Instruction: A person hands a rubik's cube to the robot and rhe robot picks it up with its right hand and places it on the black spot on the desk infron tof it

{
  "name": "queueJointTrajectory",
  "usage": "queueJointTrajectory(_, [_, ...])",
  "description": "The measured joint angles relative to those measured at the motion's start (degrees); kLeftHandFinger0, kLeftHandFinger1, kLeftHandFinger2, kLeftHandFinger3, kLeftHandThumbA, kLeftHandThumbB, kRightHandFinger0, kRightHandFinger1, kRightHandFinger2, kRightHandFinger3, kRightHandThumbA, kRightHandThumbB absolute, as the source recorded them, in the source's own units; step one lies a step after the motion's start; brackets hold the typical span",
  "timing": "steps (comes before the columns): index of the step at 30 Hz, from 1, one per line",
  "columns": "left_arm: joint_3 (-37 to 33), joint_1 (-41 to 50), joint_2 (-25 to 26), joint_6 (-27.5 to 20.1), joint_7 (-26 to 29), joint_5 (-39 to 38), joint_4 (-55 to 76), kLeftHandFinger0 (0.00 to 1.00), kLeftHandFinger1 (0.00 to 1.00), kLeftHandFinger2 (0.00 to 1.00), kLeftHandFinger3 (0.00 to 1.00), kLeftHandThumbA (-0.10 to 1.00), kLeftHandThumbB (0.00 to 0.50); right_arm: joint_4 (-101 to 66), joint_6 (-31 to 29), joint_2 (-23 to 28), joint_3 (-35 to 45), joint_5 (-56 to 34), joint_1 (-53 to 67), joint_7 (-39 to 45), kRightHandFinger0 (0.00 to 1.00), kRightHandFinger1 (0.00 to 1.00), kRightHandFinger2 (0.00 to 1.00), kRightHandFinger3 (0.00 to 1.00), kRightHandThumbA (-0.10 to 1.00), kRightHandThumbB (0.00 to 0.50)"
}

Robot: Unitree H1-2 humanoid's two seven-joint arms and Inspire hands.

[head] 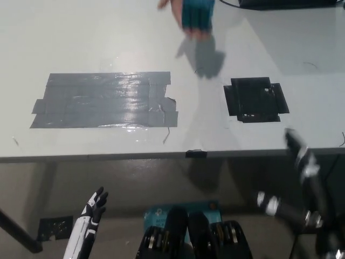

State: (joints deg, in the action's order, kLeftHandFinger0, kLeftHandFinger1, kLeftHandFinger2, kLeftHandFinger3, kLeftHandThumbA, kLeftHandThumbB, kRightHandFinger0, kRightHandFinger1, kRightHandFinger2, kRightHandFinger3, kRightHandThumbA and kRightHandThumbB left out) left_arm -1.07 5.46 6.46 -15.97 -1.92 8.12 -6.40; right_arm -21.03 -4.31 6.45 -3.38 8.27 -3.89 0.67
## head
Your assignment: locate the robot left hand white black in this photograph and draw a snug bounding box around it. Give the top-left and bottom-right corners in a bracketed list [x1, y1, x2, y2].
[62, 186, 109, 259]

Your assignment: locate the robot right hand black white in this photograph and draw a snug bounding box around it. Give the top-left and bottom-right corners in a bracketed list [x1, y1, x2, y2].
[257, 128, 329, 230]

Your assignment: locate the person's bare hand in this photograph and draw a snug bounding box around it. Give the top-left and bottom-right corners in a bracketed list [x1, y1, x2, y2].
[157, 0, 216, 39]

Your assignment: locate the blue teal rubik's cube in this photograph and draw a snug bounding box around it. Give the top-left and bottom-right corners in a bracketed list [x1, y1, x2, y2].
[181, 0, 216, 30]

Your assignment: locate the black floor tape patch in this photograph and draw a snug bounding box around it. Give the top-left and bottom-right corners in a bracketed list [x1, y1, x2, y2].
[36, 215, 74, 241]

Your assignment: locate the black table leg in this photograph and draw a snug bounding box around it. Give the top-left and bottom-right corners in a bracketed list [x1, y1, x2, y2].
[0, 207, 43, 254]

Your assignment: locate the teal cardboard box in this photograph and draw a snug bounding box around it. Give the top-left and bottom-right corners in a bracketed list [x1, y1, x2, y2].
[142, 200, 223, 230]

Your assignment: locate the black tape square patch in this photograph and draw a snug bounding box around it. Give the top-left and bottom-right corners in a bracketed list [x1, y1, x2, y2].
[223, 77, 291, 124]

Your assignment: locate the black flat device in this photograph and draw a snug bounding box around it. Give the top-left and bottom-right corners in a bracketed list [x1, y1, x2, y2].
[238, 0, 345, 10]

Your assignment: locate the small black tape strip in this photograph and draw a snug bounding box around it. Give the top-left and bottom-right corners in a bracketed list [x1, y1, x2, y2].
[185, 148, 208, 159]

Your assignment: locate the grey duct tape patch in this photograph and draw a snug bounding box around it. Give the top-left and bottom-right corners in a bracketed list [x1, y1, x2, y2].
[29, 71, 179, 130]

